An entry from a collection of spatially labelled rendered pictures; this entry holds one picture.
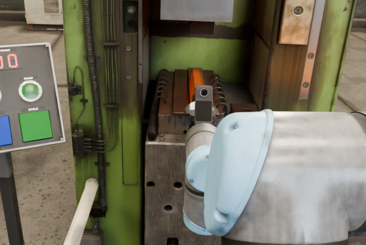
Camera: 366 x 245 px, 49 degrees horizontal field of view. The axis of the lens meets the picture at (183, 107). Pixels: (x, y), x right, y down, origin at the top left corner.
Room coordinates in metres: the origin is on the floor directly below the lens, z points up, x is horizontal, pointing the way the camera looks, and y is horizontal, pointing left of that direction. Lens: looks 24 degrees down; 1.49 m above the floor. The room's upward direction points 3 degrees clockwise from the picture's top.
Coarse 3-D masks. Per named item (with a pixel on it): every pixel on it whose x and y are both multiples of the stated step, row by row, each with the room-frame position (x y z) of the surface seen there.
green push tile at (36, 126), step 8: (32, 112) 0.95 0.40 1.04; (40, 112) 0.95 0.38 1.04; (48, 112) 0.96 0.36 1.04; (24, 120) 0.93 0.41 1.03; (32, 120) 0.94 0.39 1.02; (40, 120) 0.94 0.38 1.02; (48, 120) 0.95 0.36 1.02; (24, 128) 0.92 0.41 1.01; (32, 128) 0.92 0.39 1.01; (40, 128) 0.93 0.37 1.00; (48, 128) 0.94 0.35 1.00; (24, 136) 0.91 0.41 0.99; (32, 136) 0.91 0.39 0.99; (40, 136) 0.92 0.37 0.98; (48, 136) 0.93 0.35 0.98
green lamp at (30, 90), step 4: (28, 84) 0.98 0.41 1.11; (32, 84) 0.99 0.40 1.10; (24, 88) 0.97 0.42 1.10; (28, 88) 0.98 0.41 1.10; (32, 88) 0.98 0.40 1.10; (36, 88) 0.99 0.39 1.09; (24, 92) 0.97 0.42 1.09; (28, 92) 0.97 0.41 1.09; (32, 92) 0.98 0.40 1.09; (36, 92) 0.98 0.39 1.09; (24, 96) 0.96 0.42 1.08; (28, 96) 0.97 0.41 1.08; (32, 96) 0.97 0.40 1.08; (36, 96) 0.98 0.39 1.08
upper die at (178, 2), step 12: (168, 0) 1.10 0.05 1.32; (180, 0) 1.10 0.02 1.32; (192, 0) 1.10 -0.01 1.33; (204, 0) 1.10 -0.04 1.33; (216, 0) 1.10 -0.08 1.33; (228, 0) 1.11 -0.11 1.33; (168, 12) 1.10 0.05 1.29; (180, 12) 1.10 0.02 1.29; (192, 12) 1.10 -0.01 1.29; (204, 12) 1.10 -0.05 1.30; (216, 12) 1.10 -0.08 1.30; (228, 12) 1.11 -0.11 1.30
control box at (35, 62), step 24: (0, 48) 1.01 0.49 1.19; (24, 48) 1.03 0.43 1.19; (48, 48) 1.06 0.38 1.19; (0, 72) 0.98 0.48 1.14; (24, 72) 1.00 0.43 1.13; (48, 72) 1.02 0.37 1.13; (0, 96) 0.94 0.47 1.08; (48, 96) 0.99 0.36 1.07; (24, 144) 0.90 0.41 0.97; (48, 144) 0.93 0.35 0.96
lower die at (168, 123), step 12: (180, 72) 1.48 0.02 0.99; (204, 72) 1.49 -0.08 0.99; (168, 84) 1.37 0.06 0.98; (180, 84) 1.35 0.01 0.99; (204, 84) 1.35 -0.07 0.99; (216, 84) 1.36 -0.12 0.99; (168, 96) 1.25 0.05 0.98; (180, 96) 1.23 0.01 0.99; (216, 96) 1.24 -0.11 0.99; (168, 108) 1.15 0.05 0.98; (180, 108) 1.13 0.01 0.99; (168, 120) 1.10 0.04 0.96; (180, 120) 1.10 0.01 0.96; (168, 132) 1.10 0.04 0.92; (180, 132) 1.10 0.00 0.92
